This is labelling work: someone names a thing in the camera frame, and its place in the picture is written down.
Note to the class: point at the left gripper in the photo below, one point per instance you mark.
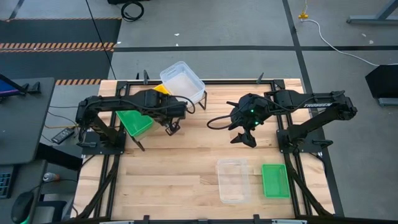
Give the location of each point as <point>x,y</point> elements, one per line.
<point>174,110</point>

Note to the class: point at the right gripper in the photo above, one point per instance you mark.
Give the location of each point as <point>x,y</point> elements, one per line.
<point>248,116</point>

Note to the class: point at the yellow plastic basket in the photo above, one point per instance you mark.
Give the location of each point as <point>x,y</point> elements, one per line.
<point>162,89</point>

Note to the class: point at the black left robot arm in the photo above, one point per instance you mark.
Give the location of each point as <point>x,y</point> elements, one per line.
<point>118,100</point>

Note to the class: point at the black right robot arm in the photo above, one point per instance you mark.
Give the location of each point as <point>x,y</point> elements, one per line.
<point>311,104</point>

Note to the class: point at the black power adapter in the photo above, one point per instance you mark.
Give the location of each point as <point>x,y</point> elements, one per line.
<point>63,135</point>

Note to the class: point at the silver drink can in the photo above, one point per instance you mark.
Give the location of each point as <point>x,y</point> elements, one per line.
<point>49,177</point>

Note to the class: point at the black cabinet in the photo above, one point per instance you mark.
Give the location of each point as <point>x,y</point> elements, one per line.
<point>384,81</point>

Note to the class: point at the black desk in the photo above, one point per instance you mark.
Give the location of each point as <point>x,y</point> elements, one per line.
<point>21,124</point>

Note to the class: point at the grey metal table leg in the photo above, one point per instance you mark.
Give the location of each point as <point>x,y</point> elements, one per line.
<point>370,21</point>

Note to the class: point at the computer monitor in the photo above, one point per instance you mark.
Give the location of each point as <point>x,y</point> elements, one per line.
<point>7,90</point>

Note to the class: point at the black computer mouse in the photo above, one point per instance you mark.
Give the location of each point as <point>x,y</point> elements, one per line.
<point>22,207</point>

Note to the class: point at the backlit keyboard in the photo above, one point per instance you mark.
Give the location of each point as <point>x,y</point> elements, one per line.
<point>4,185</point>

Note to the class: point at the black aluminium table frame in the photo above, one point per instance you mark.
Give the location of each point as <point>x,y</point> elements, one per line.
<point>224,82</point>

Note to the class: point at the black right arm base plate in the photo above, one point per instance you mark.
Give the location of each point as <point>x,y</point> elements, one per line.
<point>284,145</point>

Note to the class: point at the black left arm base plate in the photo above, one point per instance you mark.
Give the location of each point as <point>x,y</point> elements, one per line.
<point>93,150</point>

